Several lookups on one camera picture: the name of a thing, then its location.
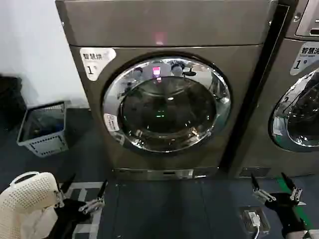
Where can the dark blue garment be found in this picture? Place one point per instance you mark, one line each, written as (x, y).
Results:
(56, 123)

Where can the round glass door, chrome rim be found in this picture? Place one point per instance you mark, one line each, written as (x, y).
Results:
(299, 119)

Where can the round glass dryer door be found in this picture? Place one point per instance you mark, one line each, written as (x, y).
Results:
(167, 112)

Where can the grey perforated laundry basket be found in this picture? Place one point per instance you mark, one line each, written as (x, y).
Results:
(43, 145)

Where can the white number sticker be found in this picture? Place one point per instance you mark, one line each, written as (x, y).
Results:
(96, 62)
(302, 61)

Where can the white power plug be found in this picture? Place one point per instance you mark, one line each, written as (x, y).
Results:
(252, 216)

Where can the metal floor socket box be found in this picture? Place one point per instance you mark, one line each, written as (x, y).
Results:
(264, 222)

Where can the grey front-loading dryer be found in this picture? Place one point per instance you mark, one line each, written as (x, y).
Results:
(174, 27)

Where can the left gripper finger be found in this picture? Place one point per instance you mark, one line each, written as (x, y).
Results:
(101, 193)
(66, 188)

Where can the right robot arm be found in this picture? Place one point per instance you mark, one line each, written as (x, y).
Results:
(311, 234)

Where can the small white door sticker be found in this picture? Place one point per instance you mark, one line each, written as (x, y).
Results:
(112, 122)

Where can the black bulky object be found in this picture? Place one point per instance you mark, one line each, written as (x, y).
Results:
(11, 102)

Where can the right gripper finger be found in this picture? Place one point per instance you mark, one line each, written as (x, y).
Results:
(256, 185)
(289, 181)

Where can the grey dryer with control panel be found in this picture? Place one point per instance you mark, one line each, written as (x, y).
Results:
(279, 62)

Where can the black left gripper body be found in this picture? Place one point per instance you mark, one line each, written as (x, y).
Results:
(68, 212)

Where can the white perforated laundry basket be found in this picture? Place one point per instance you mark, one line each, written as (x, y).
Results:
(27, 199)

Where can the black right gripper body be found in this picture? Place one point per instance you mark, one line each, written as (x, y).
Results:
(284, 206)

